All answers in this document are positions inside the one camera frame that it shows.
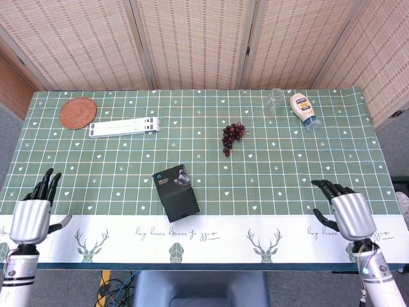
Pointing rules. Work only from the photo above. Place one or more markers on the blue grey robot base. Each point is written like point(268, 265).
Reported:
point(198, 288)

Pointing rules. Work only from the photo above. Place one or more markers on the clear empty jar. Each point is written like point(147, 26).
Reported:
point(272, 104)

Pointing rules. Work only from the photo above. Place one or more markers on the dark red grape bunch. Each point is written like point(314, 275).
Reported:
point(231, 134)

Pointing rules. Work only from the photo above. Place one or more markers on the mayonnaise squeeze bottle blue cap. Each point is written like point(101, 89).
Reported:
point(303, 107)

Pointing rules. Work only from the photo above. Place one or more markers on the metal screen hinge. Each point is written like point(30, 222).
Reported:
point(247, 50)

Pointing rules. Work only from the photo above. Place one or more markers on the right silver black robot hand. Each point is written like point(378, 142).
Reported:
point(350, 214)

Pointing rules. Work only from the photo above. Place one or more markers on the dark teal under cloth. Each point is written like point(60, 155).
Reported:
point(207, 267)

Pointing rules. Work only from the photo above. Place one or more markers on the brown wooden door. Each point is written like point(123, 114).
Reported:
point(14, 89)

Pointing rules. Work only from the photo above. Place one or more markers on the white flat electronic device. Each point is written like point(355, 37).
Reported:
point(124, 127)

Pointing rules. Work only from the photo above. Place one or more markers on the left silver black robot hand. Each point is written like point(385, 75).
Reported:
point(32, 217)

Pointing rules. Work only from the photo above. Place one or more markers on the black foldable cardboard box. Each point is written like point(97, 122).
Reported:
point(177, 193)

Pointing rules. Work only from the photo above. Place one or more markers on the round woven rattan coaster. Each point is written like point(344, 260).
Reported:
point(77, 113)

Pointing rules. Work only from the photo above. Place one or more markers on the bamboo folding screen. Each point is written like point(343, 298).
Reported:
point(198, 44)

